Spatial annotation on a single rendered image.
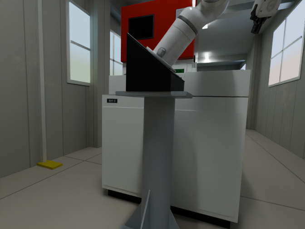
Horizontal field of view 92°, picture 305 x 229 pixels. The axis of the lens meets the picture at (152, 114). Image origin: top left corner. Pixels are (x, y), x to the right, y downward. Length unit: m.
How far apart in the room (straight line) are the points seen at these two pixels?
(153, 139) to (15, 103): 1.61
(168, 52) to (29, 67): 1.68
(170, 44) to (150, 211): 0.81
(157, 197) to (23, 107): 1.68
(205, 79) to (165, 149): 0.47
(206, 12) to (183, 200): 1.07
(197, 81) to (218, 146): 0.40
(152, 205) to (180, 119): 0.50
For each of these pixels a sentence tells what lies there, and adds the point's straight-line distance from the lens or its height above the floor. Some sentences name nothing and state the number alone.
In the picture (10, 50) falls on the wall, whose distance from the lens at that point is 2.07.
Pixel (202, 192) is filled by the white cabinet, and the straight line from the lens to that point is 1.08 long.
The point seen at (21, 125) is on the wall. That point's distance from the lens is 2.07.
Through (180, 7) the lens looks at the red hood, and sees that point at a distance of 1.79.
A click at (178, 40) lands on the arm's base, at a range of 0.74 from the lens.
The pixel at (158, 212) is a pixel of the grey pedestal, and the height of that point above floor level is 0.23.
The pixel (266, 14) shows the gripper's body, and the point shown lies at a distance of 0.91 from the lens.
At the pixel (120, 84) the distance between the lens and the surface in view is 1.10.
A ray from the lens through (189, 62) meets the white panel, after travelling 1.62.
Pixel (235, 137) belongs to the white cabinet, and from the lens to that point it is 0.97.
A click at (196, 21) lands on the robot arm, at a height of 1.12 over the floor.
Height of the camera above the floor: 0.78
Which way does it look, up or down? 5 degrees down
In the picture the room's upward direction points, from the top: 2 degrees clockwise
